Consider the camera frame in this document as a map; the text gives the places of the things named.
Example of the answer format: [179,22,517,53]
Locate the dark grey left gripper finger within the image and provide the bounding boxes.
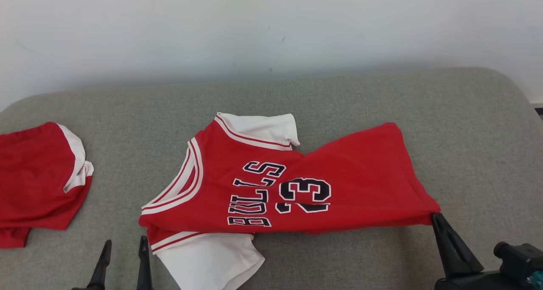
[136,235,154,290]
[87,239,113,290]

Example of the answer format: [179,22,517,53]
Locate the red white shorts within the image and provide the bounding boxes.
[0,121,95,249]

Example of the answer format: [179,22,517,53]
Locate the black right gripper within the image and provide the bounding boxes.
[430,212,535,290]

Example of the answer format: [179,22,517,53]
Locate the red white Bulls jersey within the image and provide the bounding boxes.
[139,112,442,290]

